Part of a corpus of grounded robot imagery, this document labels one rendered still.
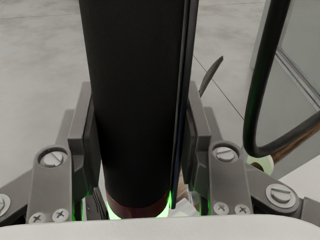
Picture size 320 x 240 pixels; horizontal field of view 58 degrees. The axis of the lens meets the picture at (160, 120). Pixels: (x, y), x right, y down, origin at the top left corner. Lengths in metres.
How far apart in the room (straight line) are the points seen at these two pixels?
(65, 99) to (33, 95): 0.33
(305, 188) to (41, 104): 2.59
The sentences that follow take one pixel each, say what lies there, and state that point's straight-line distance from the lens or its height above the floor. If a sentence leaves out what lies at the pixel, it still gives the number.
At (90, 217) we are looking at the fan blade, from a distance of 0.77.
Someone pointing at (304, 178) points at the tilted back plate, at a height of 1.21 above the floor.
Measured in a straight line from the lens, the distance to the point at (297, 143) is 0.32.
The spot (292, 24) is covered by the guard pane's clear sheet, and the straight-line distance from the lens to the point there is 1.55.
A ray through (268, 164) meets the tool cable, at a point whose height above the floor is 1.45.
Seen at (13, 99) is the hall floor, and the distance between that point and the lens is 3.10.
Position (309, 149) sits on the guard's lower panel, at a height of 0.79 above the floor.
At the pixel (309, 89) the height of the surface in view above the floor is 1.00.
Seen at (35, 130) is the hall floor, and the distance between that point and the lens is 2.65.
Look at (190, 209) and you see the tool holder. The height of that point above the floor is 1.44.
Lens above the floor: 1.64
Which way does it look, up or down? 39 degrees down
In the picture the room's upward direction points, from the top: 2 degrees clockwise
